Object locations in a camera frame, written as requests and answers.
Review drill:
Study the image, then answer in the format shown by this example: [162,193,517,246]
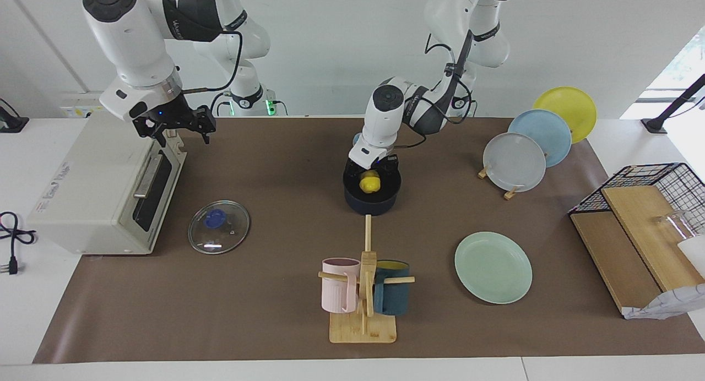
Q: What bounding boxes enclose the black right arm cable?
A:
[182,30,244,93]

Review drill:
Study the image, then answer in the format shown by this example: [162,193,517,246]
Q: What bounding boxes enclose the white round container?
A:
[677,235,705,273]

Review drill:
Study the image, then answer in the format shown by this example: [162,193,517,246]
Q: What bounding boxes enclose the glass lid with blue knob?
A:
[188,200,251,255]

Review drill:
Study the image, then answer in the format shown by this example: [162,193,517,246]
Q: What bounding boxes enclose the mint green plate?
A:
[454,231,533,304]

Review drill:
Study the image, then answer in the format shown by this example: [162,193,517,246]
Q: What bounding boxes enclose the wooden shelf boards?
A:
[570,184,705,318]

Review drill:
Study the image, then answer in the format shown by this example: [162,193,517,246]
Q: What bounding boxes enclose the black slanted stand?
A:
[642,74,705,134]

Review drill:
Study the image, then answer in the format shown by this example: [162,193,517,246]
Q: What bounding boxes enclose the black wire basket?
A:
[568,162,705,240]

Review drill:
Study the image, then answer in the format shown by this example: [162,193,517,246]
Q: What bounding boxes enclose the yellow plate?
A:
[533,86,598,144]

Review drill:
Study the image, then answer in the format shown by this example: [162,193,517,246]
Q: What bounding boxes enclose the clear glass cup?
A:
[654,209,699,243]

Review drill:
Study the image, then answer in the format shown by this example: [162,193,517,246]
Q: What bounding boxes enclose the dark teal mug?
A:
[373,260,411,316]

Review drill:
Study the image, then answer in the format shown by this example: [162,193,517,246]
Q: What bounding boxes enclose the wooden mug tree rack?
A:
[318,215,415,344]

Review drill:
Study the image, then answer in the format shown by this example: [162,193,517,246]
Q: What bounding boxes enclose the light blue plate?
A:
[508,109,572,168]

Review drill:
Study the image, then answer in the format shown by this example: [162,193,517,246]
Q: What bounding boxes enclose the dark blue saucepan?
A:
[344,169,402,216]

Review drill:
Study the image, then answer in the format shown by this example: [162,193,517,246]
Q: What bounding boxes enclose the grey plate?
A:
[483,132,547,193]

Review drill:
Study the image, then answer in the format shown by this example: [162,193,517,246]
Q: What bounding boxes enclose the black power cable with plug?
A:
[0,211,37,275]

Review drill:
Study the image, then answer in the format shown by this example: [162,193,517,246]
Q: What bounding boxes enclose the black table clamp mount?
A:
[0,97,29,133]

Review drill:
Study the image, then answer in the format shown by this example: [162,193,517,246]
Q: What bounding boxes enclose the beige toaster oven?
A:
[26,116,188,255]

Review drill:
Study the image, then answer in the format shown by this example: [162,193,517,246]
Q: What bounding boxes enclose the white wall socket box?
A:
[59,106,105,119]

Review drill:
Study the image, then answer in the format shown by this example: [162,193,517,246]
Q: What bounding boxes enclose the pink mug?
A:
[322,258,361,314]

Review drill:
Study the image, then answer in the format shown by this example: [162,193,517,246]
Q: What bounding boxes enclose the wooden plate rack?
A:
[478,164,524,200]

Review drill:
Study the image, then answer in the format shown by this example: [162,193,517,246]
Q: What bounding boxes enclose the white crumpled paper sheet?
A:
[622,284,705,320]

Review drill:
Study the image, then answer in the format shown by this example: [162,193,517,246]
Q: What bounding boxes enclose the brown table mat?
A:
[33,117,705,364]

